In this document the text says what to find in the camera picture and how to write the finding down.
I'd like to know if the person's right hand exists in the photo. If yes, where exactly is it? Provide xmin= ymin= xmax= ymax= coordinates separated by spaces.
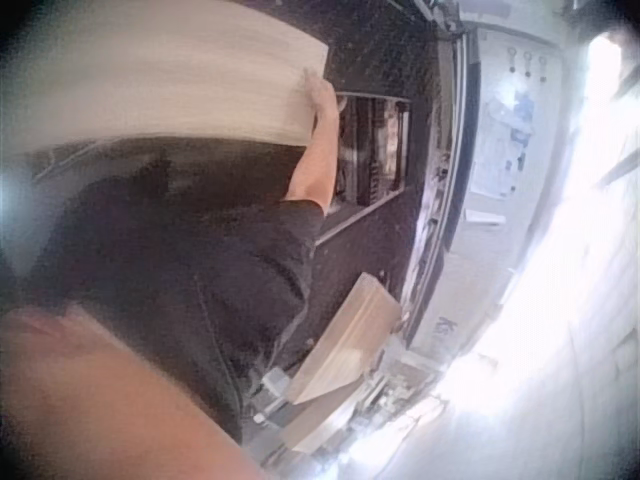
xmin=302 ymin=68 xmax=348 ymax=122

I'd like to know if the light wooden board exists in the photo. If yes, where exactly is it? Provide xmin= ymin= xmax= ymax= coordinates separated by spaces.
xmin=9 ymin=0 xmax=331 ymax=157

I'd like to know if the black speckled machine cabinet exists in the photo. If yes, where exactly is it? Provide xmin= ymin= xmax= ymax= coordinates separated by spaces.
xmin=294 ymin=0 xmax=456 ymax=361

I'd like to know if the white paper sheet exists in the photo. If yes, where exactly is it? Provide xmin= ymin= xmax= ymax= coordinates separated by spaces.
xmin=463 ymin=206 xmax=507 ymax=227

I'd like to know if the grey metal door frame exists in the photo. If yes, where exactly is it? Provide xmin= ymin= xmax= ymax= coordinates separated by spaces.
xmin=399 ymin=29 xmax=482 ymax=351

